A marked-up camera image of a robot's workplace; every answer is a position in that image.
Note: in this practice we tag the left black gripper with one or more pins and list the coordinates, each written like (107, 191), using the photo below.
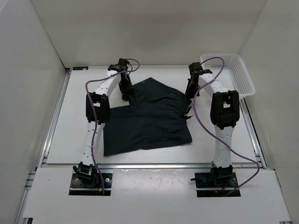
(129, 87)

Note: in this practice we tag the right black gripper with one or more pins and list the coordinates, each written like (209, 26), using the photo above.
(190, 94)

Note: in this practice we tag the dark navy shorts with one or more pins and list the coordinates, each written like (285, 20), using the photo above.
(154, 118)

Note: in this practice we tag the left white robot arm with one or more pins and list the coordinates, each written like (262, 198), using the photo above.
(97, 112)

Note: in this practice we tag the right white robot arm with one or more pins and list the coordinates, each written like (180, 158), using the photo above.
(224, 114)

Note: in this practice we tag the white plastic perforated basket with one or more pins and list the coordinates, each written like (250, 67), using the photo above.
(230, 71)

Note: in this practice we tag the small blue label sticker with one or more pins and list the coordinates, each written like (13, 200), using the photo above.
(80, 68)

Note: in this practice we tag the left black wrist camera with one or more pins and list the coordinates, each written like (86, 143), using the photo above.
(122, 64)

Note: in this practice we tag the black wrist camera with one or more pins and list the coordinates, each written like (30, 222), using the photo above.
(194, 67)
(122, 64)

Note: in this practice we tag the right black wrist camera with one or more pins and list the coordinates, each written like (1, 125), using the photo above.
(194, 67)

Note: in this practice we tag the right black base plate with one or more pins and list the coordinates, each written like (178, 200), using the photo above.
(206, 187)

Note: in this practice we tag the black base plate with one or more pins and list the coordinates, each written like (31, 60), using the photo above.
(206, 187)
(94, 188)

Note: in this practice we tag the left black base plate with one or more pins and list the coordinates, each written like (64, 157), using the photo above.
(94, 188)

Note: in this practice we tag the aluminium frame rail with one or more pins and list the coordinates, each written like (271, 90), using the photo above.
(43, 150)

